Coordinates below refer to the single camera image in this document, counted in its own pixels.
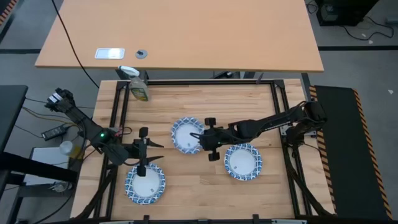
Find black mat hazard stripes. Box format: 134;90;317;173
308;85;394;221

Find black floor cable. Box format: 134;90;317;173
341;16;396;42

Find clear bottle yellow liquid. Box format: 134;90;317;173
58;140;85;160

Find long black cable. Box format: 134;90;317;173
50;0;100;89

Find black equipment box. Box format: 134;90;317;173
315;0;381;27

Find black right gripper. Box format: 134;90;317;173
189;117;229;162

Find white rectangular desk label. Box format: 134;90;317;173
94;47;126;60

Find black side table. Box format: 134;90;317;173
0;85;29;152

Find black power adapter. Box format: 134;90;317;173
41;124;68;141

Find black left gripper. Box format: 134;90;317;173
128;126;165;177

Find large tan wooden desk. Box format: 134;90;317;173
34;0;325;73

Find white flat board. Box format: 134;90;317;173
24;147;82;187

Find black metal beam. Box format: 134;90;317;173
0;151;78;184

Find clear spray bottle white trigger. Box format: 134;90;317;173
118;65;151;102

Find black aluminium table frame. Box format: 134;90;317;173
74;78;336;224

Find blue patterned paper plate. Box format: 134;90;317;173
124;162;167;205
223;142;264;182
170;116;206;155

